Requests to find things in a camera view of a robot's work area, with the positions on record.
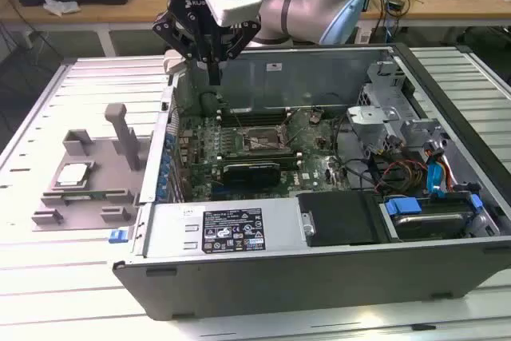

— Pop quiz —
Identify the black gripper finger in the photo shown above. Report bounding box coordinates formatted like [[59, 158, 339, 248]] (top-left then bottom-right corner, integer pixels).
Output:
[[151, 12, 216, 86], [214, 21, 263, 86]]

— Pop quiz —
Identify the metal socket cover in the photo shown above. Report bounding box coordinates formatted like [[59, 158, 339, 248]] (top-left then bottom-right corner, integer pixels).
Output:
[[278, 119, 291, 146]]

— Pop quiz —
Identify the silver CPU chip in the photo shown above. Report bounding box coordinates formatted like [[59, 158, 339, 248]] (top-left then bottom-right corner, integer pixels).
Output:
[[55, 163, 90, 188]]

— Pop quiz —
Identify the CPU socket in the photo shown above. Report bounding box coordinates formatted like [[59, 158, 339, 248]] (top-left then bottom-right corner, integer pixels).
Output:
[[237, 123, 291, 154]]

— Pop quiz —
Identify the pale grey case latch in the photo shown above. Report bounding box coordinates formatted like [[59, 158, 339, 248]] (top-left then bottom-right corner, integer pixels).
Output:
[[163, 48, 188, 77]]

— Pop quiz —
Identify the wooden desk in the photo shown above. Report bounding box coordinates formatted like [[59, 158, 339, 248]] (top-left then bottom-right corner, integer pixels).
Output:
[[0, 0, 511, 58]]

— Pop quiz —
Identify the black RAM slot bank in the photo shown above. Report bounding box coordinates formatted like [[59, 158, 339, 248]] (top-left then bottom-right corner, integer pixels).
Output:
[[218, 149, 303, 170], [220, 107, 301, 127]]

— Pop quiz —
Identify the crumpled white plastic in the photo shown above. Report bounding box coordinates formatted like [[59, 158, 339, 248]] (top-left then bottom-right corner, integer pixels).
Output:
[[42, 0, 81, 18]]

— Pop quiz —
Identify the green motherboard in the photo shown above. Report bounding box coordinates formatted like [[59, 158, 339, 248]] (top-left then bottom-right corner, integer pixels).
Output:
[[177, 107, 348, 200]]

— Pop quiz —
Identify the black graphics card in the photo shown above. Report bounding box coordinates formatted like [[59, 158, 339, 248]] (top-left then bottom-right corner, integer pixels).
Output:
[[221, 161, 283, 189]]

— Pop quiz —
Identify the grey parts rack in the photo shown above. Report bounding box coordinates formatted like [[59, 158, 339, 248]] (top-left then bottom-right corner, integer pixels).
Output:
[[30, 103, 155, 232]]

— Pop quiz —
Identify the metal drive cage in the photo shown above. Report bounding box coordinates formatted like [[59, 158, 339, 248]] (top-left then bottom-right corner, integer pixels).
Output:
[[345, 60, 445, 158]]

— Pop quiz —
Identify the green RAM stick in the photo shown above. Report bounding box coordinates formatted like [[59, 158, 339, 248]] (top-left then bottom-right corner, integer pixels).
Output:
[[59, 192, 109, 200]]

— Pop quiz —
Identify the silver power supply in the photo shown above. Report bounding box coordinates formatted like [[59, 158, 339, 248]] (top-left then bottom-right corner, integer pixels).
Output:
[[141, 196, 307, 259]]

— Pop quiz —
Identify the black drive bay cover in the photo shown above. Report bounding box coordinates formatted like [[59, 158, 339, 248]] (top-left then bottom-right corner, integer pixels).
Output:
[[297, 191, 385, 248]]

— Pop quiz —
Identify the open grey PC case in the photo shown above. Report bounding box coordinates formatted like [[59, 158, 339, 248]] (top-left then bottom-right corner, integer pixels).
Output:
[[113, 42, 511, 321]]

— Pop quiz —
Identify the hard disk in blue carrier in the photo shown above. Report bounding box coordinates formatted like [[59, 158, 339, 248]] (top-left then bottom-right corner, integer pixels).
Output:
[[382, 192, 485, 243]]

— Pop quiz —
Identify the red yellow black wire bundle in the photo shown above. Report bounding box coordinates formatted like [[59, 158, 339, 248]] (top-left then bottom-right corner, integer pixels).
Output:
[[374, 156, 428, 195]]

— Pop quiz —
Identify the blue flat wire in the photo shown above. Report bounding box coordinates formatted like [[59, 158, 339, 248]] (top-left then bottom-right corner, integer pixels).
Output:
[[426, 156, 447, 199]]

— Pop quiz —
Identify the orange flat wire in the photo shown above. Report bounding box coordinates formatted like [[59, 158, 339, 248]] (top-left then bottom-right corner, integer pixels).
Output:
[[444, 159, 457, 195]]

